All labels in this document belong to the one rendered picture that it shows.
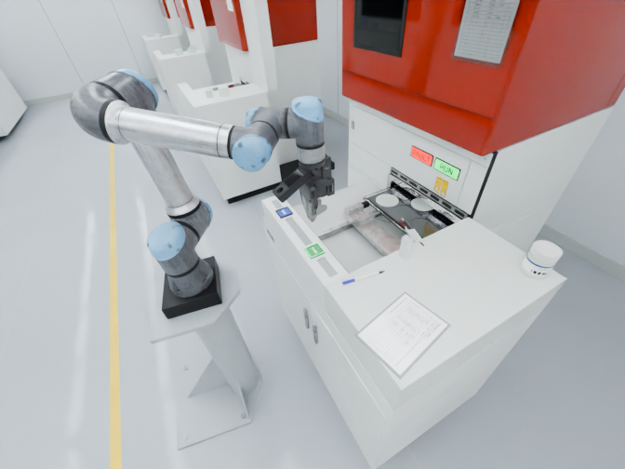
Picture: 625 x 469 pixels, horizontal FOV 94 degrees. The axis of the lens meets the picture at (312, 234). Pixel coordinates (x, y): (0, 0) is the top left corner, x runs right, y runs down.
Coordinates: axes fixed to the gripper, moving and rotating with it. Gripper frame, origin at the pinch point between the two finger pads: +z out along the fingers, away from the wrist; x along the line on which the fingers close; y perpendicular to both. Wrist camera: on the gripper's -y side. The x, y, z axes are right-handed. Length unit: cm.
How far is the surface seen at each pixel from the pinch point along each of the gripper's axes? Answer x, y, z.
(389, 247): -6.5, 29.4, 22.7
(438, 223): -7, 53, 21
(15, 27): 797, -209, -20
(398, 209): 8, 46, 21
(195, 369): 37, -64, 109
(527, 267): -43, 50, 11
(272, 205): 33.9, -1.4, 14.7
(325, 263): -6.8, 1.0, 15.1
